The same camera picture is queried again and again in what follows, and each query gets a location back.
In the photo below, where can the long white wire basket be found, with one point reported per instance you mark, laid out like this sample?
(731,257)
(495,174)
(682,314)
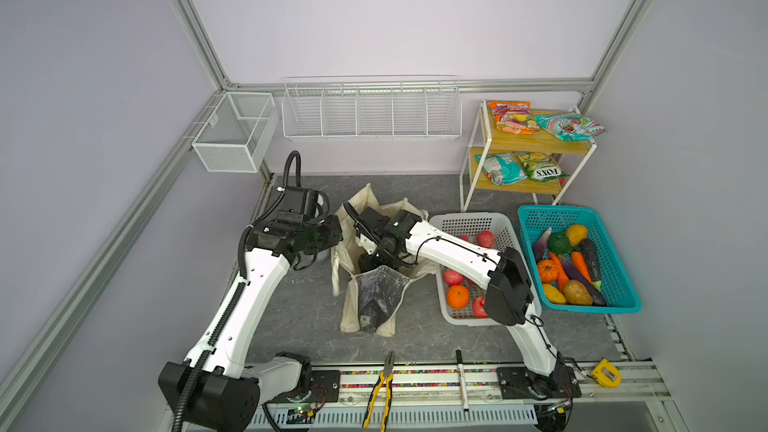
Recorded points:
(372,107)

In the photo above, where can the red apple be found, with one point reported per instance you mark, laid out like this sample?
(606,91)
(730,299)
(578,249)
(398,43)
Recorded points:
(485,239)
(452,278)
(478,307)

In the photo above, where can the yellow squash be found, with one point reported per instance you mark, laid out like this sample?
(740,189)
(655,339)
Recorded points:
(554,295)

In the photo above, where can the red apple left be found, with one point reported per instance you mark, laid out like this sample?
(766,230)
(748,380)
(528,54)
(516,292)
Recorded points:
(452,278)

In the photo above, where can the teal red snack bag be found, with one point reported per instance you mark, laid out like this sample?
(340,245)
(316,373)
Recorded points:
(570,127)

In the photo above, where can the yellow black pliers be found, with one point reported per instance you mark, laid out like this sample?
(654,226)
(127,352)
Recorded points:
(384,382)

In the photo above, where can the orange snack bag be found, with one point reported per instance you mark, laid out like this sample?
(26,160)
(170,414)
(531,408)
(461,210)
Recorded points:
(513,117)

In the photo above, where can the white plastic fruit basket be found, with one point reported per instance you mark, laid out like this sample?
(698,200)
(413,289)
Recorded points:
(470,224)

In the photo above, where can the green bell pepper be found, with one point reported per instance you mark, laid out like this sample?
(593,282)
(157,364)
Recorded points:
(559,244)

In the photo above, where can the small white mesh box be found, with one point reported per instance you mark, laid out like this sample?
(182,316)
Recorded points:
(236,134)

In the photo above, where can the red apple front middle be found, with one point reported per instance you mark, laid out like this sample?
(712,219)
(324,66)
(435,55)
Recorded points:
(478,307)

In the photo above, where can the small orange pumpkin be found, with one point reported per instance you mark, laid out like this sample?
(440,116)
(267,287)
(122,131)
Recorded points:
(548,271)

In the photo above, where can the yellow tape measure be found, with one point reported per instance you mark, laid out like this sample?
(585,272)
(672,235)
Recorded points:
(606,374)

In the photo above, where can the purple eggplant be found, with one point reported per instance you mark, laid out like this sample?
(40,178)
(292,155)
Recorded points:
(573,274)

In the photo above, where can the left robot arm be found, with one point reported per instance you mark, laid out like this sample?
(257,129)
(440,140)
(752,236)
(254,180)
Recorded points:
(210,387)

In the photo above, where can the orange carrot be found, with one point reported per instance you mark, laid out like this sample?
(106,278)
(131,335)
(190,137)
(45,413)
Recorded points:
(580,264)

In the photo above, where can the green Fox's candy bag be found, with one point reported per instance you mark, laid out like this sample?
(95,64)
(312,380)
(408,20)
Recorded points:
(540,167)

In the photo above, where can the orange tangerine front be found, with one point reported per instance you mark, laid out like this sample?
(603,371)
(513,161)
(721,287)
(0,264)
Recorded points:
(458,297)

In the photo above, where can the teal plastic vegetable basket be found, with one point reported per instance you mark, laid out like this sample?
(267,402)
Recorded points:
(616,285)

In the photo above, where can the cream canvas grocery bag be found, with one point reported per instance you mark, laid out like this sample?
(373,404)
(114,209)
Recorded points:
(372,298)

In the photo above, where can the wooden two-tier shelf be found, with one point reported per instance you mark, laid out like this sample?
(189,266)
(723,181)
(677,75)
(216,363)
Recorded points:
(485,140)

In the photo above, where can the teal white snack bag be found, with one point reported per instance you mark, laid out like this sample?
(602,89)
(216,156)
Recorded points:
(502,169)

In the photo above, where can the brown potato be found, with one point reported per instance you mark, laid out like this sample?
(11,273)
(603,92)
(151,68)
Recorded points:
(576,293)

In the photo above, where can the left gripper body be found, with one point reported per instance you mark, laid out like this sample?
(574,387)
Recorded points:
(327,233)

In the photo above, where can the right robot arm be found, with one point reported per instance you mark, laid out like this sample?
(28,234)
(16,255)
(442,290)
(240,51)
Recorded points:
(406,240)

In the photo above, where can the red apple back right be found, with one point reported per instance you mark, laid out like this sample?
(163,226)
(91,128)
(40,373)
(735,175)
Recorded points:
(485,239)

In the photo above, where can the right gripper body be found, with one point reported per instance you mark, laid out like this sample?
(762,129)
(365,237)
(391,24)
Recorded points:
(377,258)

